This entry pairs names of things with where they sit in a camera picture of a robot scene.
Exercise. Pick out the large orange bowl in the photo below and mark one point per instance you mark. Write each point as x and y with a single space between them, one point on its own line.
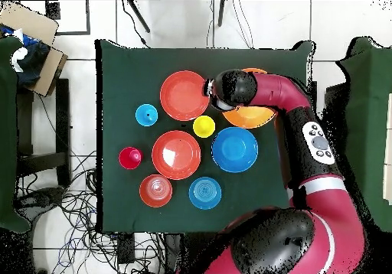
248 118

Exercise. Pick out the large blue bowl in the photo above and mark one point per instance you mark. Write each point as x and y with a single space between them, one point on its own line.
235 150

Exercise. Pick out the blue cup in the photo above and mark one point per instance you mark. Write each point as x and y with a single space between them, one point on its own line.
146 115

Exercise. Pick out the red cup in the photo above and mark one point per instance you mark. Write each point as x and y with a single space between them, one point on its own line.
130 158

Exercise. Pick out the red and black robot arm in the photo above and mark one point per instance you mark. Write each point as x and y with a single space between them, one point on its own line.
321 209

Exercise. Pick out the wide red-orange bowl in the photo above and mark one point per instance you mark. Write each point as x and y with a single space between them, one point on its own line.
184 95
176 154

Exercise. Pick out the yellow cup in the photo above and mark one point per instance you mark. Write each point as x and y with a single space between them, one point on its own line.
204 126

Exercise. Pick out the black tripod leg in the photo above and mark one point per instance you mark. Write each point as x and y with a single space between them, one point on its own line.
221 13
139 16

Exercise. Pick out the dark green tablecloth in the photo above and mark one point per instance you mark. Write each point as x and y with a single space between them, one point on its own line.
131 72

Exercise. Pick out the small blue bowl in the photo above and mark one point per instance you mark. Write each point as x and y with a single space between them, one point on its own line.
205 193

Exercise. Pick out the small red-orange bowl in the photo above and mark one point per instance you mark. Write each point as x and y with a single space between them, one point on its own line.
155 190

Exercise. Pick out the black chair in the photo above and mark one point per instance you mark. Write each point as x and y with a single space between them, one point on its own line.
337 96

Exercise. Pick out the black stool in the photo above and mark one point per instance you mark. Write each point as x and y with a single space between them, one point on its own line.
62 118

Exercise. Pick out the green cloth side table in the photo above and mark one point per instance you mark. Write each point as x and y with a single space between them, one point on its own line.
7 133
373 102

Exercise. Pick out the blue and white cloth bundle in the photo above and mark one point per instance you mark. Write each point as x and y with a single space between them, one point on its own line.
30 59

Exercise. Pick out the black power strip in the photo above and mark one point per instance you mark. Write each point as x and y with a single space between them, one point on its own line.
126 249

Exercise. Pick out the cardboard box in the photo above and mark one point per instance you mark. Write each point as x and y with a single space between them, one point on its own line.
30 20

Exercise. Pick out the black metal frame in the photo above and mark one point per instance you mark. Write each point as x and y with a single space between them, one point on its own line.
52 10

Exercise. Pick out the black pedestal leg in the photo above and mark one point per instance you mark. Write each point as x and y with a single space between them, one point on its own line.
39 199

